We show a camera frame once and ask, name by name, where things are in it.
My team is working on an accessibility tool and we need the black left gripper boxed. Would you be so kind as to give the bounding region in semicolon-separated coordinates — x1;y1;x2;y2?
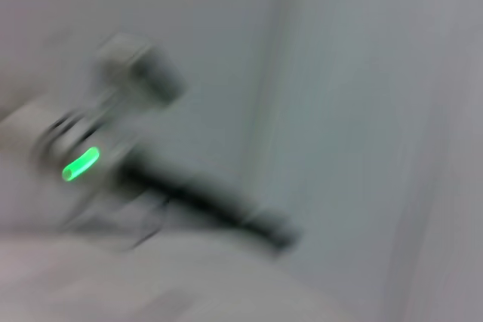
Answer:
119;163;301;251

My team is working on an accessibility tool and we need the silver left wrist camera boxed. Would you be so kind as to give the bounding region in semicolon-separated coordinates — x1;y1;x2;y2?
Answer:
94;33;189;106

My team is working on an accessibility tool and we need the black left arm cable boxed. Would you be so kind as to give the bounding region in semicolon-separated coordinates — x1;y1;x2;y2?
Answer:
128;197;169;251

